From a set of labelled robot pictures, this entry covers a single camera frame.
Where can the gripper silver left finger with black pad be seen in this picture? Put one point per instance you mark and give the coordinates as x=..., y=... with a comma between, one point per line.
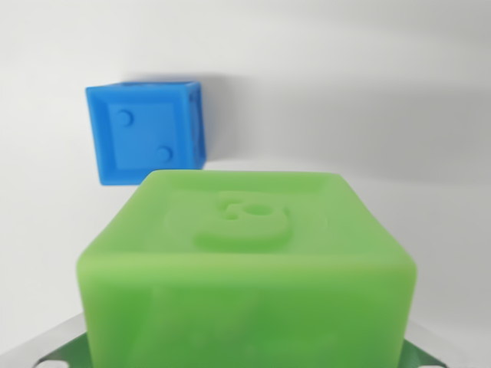
x=50, y=349

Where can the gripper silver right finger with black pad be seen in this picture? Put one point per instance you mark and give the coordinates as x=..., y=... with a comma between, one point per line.
x=422, y=356

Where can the blue cube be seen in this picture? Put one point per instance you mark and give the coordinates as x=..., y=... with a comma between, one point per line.
x=144, y=132

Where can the green cube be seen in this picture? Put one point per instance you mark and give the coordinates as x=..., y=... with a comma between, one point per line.
x=245, y=276

